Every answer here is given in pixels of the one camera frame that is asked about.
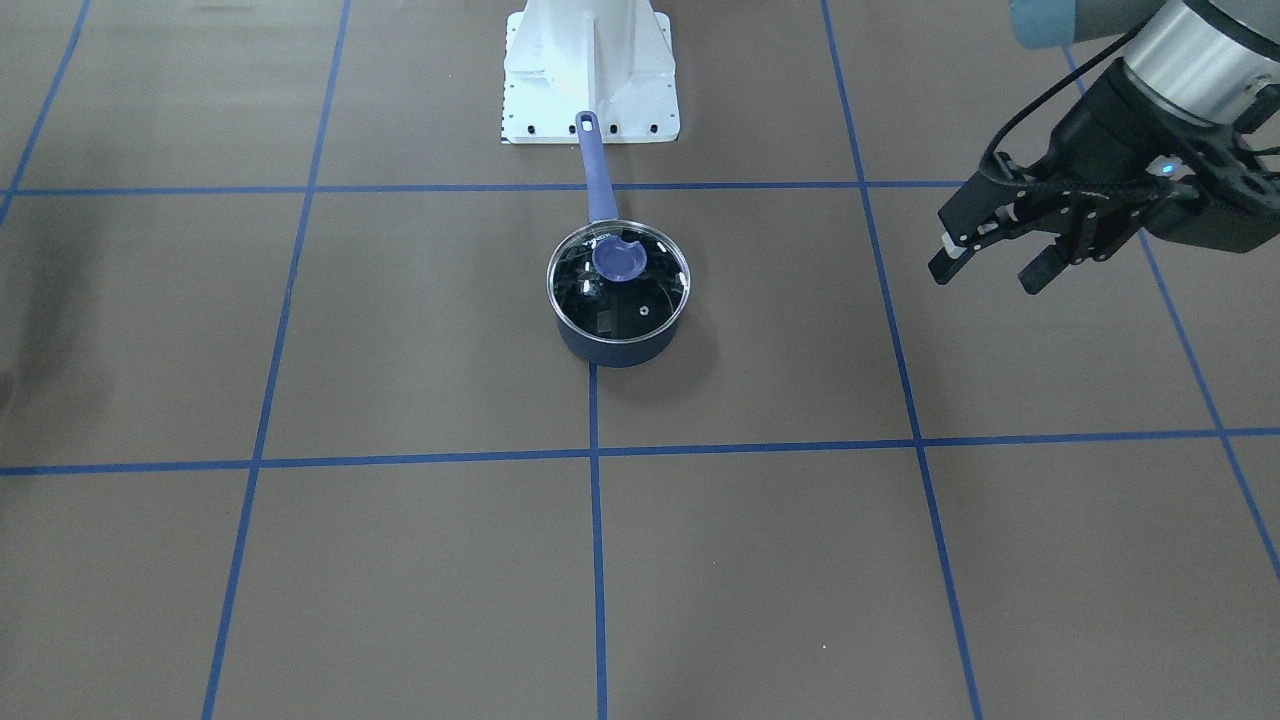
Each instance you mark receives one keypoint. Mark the glass pot lid blue knob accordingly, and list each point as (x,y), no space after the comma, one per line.
(618,284)

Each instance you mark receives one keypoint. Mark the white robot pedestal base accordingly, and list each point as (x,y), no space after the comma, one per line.
(615,58)

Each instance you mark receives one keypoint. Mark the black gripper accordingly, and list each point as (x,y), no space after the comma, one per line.
(1112,127)

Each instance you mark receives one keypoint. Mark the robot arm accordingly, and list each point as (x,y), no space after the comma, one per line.
(1204,57)

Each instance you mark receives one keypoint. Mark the blue saucepan with handle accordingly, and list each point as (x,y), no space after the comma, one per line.
(603,205)

